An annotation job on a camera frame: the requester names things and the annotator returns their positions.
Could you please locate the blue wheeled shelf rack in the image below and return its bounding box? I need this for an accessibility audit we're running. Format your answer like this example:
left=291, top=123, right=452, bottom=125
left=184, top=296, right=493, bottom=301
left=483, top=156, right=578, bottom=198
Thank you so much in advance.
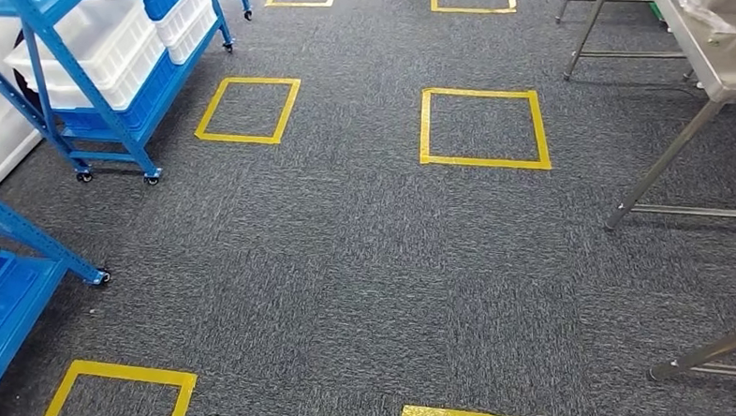
left=215, top=0, right=254, bottom=23
left=0, top=175, right=118, bottom=409
left=0, top=0, right=243, bottom=194

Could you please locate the blue plastic crate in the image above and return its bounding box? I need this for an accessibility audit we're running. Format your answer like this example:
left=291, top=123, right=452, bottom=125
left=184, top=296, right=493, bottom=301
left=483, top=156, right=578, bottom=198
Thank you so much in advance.
left=51, top=50, right=181, bottom=138
left=142, top=0, right=188, bottom=22

